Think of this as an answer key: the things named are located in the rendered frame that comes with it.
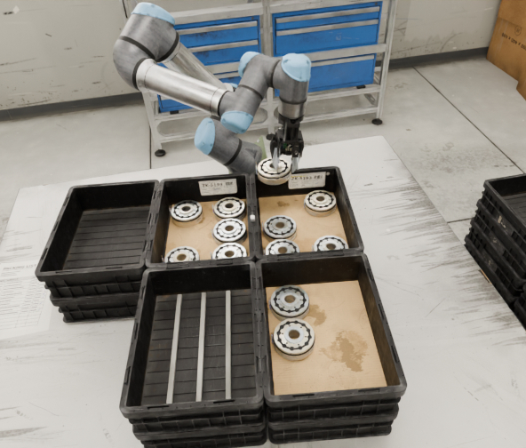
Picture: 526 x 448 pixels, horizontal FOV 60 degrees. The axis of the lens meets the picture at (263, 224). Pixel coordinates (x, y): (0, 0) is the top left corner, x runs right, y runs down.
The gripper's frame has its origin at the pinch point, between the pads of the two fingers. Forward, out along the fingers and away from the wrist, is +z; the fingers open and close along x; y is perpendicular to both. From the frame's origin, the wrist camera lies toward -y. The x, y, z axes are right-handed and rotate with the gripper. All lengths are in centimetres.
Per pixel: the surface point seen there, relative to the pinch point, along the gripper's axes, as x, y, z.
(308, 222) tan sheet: 8.5, 7.5, 16.3
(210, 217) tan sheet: -23.3, 0.8, 19.7
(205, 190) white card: -24.8, -7.5, 15.0
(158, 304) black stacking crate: -37, 35, 21
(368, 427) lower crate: 14, 71, 22
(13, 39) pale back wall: -175, -243, 57
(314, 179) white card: 11.7, -7.1, 9.7
